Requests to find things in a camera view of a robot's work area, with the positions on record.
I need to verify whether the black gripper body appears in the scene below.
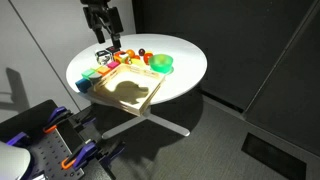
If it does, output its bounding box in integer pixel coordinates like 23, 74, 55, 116
81, 0, 125, 36

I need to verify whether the big colourful orange block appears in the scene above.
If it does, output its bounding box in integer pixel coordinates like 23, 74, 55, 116
113, 50, 132, 65

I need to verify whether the black block pink print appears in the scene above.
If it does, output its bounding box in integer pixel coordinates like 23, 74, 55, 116
105, 45, 121, 56

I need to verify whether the black white checkered block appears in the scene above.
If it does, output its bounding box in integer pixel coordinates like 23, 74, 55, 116
94, 49, 113, 66

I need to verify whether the light wooden tray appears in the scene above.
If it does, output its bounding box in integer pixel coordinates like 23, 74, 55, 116
87, 63, 167, 117

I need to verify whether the small magenta cube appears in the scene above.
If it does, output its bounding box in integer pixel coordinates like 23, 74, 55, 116
106, 60, 121, 70

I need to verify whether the yellow toy banana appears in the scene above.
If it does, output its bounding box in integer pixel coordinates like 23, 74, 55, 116
130, 58, 149, 67

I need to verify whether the small orange cube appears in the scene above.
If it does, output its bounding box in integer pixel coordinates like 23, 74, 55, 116
97, 65, 112, 76

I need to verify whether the red toy tomato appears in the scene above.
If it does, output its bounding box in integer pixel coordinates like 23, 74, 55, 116
143, 53, 154, 65

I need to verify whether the small green cube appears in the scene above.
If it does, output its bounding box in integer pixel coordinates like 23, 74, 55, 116
81, 68, 98, 80

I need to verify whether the small grey cube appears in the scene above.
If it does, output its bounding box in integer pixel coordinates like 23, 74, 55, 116
88, 73, 103, 85

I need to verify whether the green plastic bowl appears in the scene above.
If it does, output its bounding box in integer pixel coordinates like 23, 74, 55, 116
148, 53, 175, 75

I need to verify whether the small blue cube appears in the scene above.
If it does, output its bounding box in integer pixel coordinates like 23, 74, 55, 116
74, 78, 93, 94

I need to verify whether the dark purple black clamp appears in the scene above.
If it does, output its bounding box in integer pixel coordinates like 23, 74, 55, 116
71, 108, 98, 129
98, 141, 126, 168

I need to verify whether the white table leg base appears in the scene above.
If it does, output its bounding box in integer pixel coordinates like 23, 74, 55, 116
101, 105, 191, 140

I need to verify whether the purple clamp orange tip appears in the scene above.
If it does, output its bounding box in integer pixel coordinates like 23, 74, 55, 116
43, 105, 73, 134
60, 141, 99, 170

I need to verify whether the black case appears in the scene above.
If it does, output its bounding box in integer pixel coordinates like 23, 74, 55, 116
0, 99, 59, 143

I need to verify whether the black perforated pegboard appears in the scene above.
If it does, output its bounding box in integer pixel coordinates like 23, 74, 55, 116
28, 128, 85, 180

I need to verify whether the white rounded housing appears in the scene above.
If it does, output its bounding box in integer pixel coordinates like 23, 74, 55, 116
0, 140, 32, 180

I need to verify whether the dark rectangular floor vent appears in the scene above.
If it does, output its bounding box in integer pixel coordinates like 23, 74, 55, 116
241, 132, 307, 180

